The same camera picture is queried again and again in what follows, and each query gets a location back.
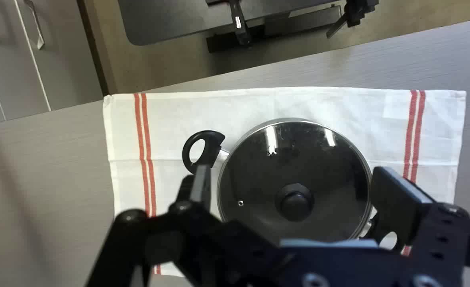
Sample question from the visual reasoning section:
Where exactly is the grey base cabinet unit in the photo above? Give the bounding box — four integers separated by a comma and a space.
0, 0, 105, 128

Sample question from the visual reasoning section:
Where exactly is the white towel with red stripes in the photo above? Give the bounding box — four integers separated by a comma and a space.
102, 87, 468, 278

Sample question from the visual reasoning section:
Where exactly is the metal cabinet handle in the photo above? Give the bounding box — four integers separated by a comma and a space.
24, 0, 48, 53

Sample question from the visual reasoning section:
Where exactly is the black bench clamp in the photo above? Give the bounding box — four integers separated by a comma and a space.
327, 0, 379, 39
226, 0, 253, 48

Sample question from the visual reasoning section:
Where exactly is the glass lid with black knob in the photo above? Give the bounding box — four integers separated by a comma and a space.
220, 120, 374, 244

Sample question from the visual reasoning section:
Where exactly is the black cooking pot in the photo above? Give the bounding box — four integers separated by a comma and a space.
182, 117, 400, 252

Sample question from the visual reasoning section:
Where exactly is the black perforated workbench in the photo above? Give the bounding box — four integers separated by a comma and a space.
118, 0, 379, 55

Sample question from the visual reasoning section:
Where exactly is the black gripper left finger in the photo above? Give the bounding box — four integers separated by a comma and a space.
86, 165, 231, 287

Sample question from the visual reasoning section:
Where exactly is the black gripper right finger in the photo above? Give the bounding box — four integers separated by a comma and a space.
370, 166, 470, 287

